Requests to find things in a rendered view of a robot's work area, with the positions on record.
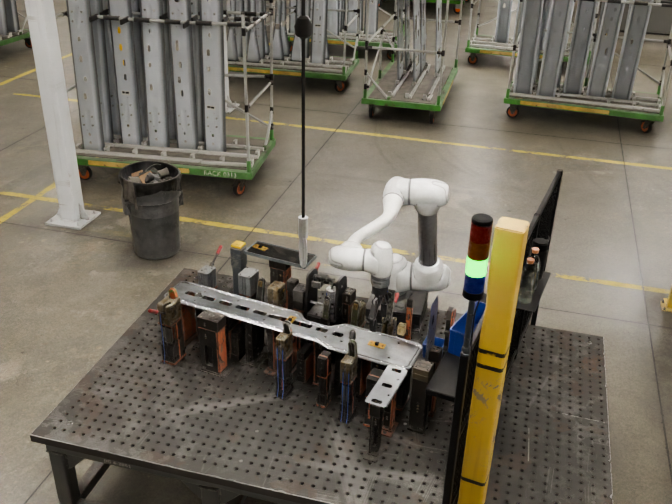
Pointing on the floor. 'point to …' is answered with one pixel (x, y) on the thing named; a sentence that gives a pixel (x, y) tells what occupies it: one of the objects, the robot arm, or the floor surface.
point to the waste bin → (152, 207)
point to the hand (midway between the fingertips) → (378, 321)
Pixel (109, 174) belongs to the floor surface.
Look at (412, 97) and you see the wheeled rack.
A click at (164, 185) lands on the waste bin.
